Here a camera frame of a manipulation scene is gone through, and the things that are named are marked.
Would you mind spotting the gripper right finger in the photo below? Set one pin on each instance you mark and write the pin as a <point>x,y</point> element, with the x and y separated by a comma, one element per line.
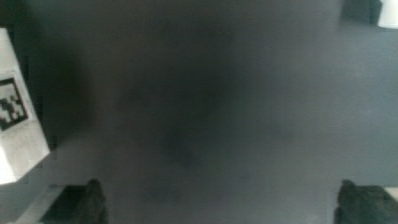
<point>367,205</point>

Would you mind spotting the white U-shaped fence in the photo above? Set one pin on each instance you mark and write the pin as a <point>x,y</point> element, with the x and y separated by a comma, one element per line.
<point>389,17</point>

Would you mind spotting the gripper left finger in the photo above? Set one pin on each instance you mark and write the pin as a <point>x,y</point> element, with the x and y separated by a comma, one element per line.
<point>79,207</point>

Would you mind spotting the white square tabletop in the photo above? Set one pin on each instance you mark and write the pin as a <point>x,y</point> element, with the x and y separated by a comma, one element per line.
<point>24,146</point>

